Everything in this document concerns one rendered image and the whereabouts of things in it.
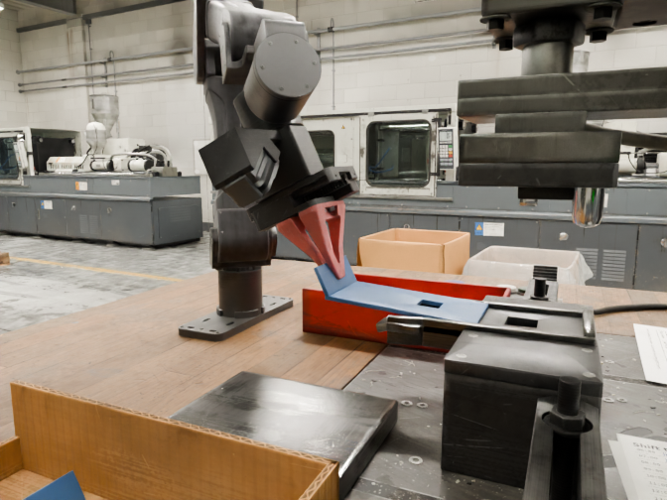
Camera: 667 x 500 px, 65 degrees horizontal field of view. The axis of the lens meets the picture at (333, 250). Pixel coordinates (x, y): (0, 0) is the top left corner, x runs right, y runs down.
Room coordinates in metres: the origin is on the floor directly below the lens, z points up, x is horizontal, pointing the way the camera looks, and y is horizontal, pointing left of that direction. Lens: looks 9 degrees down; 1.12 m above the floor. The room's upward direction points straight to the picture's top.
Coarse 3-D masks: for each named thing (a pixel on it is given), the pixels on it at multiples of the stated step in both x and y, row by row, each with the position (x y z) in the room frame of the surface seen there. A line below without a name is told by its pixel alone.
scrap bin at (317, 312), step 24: (408, 288) 0.72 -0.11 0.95; (432, 288) 0.71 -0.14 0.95; (456, 288) 0.70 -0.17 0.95; (480, 288) 0.68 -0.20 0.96; (504, 288) 0.67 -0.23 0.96; (312, 312) 0.66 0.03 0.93; (336, 312) 0.65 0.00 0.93; (360, 312) 0.63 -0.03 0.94; (384, 312) 0.62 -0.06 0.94; (336, 336) 0.65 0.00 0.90; (360, 336) 0.63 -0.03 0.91; (384, 336) 0.62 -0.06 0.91
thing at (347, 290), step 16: (320, 272) 0.48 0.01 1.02; (352, 272) 0.54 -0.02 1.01; (336, 288) 0.49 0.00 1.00; (352, 288) 0.51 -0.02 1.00; (368, 288) 0.51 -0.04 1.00; (384, 288) 0.51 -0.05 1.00; (352, 304) 0.46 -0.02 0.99; (368, 304) 0.46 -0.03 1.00; (384, 304) 0.46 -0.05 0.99; (400, 304) 0.46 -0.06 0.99; (416, 304) 0.46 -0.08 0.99; (432, 304) 0.48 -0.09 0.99; (448, 304) 0.47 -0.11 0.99; (464, 304) 0.47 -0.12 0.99; (480, 304) 0.48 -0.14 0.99; (464, 320) 0.42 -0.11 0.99
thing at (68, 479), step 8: (72, 472) 0.29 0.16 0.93; (56, 480) 0.28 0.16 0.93; (64, 480) 0.29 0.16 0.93; (72, 480) 0.29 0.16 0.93; (48, 488) 0.28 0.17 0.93; (56, 488) 0.28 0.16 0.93; (64, 488) 0.28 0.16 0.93; (72, 488) 0.29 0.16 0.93; (80, 488) 0.29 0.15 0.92; (32, 496) 0.27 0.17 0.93; (40, 496) 0.27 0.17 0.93; (48, 496) 0.27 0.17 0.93; (56, 496) 0.28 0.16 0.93; (64, 496) 0.28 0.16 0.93; (72, 496) 0.28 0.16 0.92; (80, 496) 0.29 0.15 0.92
